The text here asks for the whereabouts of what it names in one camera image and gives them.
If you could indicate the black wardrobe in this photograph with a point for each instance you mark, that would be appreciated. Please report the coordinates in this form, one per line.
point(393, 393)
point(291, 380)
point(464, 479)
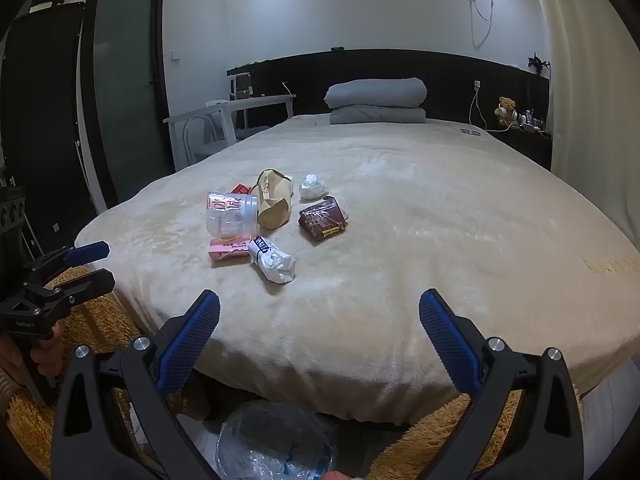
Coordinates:
point(45, 135)

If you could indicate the dark potted plant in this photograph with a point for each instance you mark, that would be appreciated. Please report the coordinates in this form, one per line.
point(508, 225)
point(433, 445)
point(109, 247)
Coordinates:
point(537, 64)

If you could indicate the white bed base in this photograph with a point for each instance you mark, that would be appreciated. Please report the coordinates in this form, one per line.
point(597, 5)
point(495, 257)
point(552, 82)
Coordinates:
point(610, 425)

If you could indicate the brown snack packet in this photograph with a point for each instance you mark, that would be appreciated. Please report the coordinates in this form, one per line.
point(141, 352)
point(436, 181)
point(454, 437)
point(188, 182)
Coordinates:
point(322, 220)

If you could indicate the group of small bottles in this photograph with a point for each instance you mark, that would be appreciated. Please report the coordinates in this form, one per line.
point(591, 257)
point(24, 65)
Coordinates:
point(530, 120)

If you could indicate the beige paper bag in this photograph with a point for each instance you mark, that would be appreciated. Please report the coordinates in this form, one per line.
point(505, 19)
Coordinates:
point(274, 205)

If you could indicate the grey folded quilt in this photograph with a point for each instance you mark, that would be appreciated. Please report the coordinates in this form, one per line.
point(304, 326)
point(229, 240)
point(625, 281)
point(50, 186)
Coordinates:
point(375, 92)
point(377, 115)

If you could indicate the white chair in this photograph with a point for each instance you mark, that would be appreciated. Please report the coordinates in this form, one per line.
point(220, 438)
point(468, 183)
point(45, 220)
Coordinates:
point(220, 115)

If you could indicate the eyeglasses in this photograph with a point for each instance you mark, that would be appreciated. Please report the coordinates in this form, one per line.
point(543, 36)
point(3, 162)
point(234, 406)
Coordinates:
point(470, 131)

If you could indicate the cream curtain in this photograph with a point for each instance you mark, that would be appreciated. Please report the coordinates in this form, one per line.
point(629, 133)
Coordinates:
point(585, 85)

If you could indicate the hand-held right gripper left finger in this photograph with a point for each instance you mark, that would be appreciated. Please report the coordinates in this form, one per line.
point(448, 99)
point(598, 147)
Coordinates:
point(192, 340)

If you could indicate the clear plastic bin bag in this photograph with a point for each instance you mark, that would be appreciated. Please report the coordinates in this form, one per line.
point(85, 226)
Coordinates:
point(270, 440)

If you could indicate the clear plastic cup pink label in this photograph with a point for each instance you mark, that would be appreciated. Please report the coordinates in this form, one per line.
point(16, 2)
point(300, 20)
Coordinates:
point(230, 220)

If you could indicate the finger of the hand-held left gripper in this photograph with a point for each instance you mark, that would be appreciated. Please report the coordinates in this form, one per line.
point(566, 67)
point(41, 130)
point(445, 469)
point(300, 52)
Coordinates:
point(90, 282)
point(90, 251)

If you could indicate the white wrapper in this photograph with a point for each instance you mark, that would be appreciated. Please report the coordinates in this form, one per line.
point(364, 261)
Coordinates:
point(275, 262)

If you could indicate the brown teddy bear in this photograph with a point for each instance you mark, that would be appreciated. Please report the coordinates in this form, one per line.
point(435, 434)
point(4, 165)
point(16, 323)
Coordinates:
point(506, 110)

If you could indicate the frosted glass door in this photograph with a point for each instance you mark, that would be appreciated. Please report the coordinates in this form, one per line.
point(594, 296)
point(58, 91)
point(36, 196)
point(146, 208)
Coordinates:
point(125, 85)

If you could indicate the white desk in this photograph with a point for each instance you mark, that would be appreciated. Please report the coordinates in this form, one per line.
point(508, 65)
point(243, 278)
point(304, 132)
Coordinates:
point(240, 104)

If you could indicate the person's left hand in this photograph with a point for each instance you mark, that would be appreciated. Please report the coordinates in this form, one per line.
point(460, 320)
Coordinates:
point(47, 357)

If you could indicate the pink cookie box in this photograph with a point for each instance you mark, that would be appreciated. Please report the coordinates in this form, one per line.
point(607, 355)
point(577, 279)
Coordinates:
point(225, 250)

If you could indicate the black nightstand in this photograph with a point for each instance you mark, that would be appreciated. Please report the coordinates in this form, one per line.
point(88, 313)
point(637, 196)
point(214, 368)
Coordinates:
point(525, 147)

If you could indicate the white plastic bag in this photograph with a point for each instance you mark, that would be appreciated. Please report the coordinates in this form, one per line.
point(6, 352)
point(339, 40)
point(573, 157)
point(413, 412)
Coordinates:
point(314, 187)

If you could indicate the black headboard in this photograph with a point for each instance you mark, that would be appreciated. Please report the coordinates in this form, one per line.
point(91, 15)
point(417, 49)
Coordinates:
point(450, 75)

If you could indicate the small white appliance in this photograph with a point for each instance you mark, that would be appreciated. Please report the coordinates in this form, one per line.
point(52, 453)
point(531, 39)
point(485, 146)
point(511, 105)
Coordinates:
point(242, 85)

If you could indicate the red paper packet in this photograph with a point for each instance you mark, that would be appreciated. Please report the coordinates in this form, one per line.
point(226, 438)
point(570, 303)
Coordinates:
point(241, 189)

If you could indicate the orange fluffy rug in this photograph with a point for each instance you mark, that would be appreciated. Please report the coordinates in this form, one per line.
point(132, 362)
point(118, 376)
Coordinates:
point(107, 320)

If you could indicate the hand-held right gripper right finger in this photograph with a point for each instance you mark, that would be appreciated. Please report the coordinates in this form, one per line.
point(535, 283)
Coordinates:
point(452, 345)

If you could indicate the person's right hand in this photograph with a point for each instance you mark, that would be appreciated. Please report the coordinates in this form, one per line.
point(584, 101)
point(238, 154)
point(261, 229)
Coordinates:
point(339, 476)

